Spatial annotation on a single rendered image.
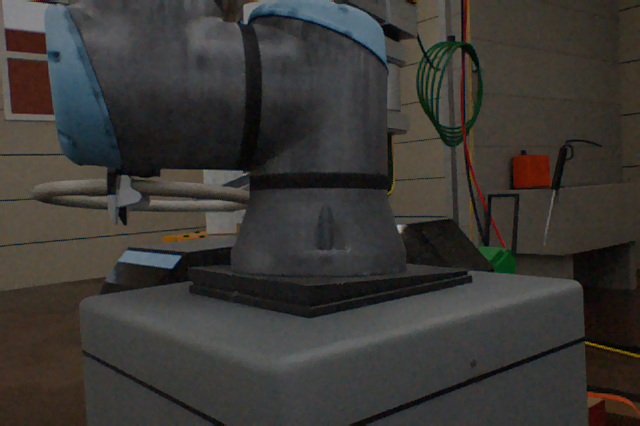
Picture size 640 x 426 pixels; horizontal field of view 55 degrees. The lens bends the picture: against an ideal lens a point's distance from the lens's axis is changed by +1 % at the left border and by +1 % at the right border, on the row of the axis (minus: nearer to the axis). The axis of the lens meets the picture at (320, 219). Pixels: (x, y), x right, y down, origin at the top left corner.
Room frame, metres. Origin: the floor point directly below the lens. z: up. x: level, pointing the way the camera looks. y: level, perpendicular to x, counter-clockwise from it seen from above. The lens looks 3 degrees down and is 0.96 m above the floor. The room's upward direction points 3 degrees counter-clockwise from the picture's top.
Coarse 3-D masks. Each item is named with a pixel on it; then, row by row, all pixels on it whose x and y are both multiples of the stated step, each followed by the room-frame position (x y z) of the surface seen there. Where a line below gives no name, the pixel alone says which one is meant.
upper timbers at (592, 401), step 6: (588, 396) 2.02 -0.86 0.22; (588, 402) 1.97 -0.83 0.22; (594, 402) 1.97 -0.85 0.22; (600, 402) 1.98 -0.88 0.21; (588, 408) 1.93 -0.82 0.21; (594, 408) 1.95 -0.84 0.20; (600, 408) 1.98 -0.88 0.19; (588, 414) 1.93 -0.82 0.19; (594, 414) 1.95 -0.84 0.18; (600, 414) 1.98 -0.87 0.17; (588, 420) 1.93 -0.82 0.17; (594, 420) 1.95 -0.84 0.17; (600, 420) 1.98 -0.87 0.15
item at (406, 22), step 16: (336, 0) 2.08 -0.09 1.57; (352, 0) 2.14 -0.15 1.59; (368, 0) 2.26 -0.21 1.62; (384, 0) 2.39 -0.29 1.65; (400, 0) 2.49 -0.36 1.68; (384, 16) 2.38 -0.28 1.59; (400, 16) 2.48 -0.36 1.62; (384, 32) 2.47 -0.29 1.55; (400, 32) 2.54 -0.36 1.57; (416, 32) 2.64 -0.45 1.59
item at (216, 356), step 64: (128, 320) 0.58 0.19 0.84; (192, 320) 0.53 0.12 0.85; (256, 320) 0.52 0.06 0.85; (320, 320) 0.51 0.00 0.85; (384, 320) 0.49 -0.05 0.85; (448, 320) 0.50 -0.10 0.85; (512, 320) 0.55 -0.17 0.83; (576, 320) 0.62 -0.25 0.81; (128, 384) 0.58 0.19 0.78; (192, 384) 0.48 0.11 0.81; (256, 384) 0.41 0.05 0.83; (320, 384) 0.41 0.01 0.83; (384, 384) 0.45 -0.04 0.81; (448, 384) 0.50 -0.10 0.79; (512, 384) 0.55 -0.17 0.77; (576, 384) 0.62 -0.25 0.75
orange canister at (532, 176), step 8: (520, 160) 4.78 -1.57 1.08; (528, 160) 4.74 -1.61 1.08; (536, 160) 4.78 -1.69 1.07; (544, 160) 4.85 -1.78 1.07; (512, 168) 4.84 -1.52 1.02; (520, 168) 4.78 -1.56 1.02; (528, 168) 4.74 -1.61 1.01; (536, 168) 4.78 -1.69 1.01; (544, 168) 4.85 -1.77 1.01; (512, 176) 4.85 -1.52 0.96; (520, 176) 4.79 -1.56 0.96; (528, 176) 4.74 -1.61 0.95; (536, 176) 4.78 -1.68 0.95; (544, 176) 4.85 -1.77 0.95; (520, 184) 4.79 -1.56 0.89; (528, 184) 4.74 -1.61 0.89; (536, 184) 4.78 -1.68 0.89; (544, 184) 4.85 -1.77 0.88
